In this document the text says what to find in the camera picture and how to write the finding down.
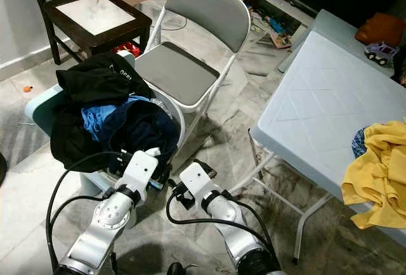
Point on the white round laundry basket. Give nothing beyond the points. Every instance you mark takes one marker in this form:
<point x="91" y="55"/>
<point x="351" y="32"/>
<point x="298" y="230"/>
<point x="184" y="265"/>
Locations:
<point x="179" y="123"/>

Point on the red toy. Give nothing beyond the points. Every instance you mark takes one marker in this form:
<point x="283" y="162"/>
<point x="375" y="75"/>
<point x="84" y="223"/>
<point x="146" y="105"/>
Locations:
<point x="127" y="49"/>

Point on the white metal table leg frame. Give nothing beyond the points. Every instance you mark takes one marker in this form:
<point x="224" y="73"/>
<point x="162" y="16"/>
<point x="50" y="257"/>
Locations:
<point x="313" y="227"/>

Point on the robot left leg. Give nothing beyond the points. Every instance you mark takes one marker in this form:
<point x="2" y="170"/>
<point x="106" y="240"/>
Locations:
<point x="176" y="269"/>

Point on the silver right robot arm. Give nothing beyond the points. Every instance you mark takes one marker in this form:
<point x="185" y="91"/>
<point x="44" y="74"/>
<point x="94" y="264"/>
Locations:
<point x="235" y="227"/>

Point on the orange brown cushion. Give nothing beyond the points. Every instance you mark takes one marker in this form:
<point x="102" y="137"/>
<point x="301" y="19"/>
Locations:
<point x="380" y="29"/>

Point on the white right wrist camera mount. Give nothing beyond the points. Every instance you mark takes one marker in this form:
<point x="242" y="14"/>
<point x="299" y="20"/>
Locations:
<point x="196" y="180"/>

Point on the grey folding chair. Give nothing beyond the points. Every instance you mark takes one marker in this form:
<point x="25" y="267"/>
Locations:
<point x="174" y="72"/>

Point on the black garment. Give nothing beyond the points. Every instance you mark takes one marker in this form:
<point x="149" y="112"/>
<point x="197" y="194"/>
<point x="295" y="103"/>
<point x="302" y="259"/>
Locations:
<point x="101" y="82"/>

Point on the light blue garment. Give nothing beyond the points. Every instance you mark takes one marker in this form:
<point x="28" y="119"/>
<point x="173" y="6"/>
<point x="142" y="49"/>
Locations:
<point x="95" y="120"/>

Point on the purple toy car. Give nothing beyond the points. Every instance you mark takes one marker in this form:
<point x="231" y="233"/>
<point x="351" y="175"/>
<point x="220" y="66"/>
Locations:
<point x="380" y="53"/>

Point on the white folding table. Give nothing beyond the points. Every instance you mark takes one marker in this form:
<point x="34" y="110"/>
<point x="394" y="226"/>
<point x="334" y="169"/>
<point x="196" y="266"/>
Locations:
<point x="317" y="110"/>

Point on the navy blue garment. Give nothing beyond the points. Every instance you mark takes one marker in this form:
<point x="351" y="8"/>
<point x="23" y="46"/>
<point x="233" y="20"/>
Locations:
<point x="146" y="132"/>

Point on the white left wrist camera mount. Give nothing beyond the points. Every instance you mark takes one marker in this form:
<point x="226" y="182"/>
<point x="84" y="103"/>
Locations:
<point x="139" y="173"/>

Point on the white low tv shelf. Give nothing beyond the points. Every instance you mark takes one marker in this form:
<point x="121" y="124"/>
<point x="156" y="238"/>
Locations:
<point x="279" y="2"/>

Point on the small orange ball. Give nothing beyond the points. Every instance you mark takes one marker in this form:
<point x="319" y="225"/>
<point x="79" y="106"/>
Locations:
<point x="28" y="89"/>

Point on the dark wooden chair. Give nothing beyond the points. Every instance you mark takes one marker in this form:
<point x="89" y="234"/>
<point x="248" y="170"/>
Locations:
<point x="95" y="15"/>

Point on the yellow shirt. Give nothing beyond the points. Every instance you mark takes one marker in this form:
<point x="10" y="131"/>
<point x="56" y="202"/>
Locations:
<point x="377" y="173"/>

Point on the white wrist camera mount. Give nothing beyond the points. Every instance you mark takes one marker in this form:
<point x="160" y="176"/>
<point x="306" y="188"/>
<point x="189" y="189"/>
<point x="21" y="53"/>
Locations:
<point x="196" y="180"/>
<point x="139" y="173"/>

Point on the blue plaid shirt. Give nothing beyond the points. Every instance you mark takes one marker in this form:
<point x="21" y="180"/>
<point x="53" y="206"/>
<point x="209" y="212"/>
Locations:
<point x="360" y="142"/>

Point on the light blue plastic stool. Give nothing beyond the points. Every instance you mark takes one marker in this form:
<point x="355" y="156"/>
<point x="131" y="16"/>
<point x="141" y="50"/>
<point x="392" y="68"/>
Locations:
<point x="38" y="111"/>

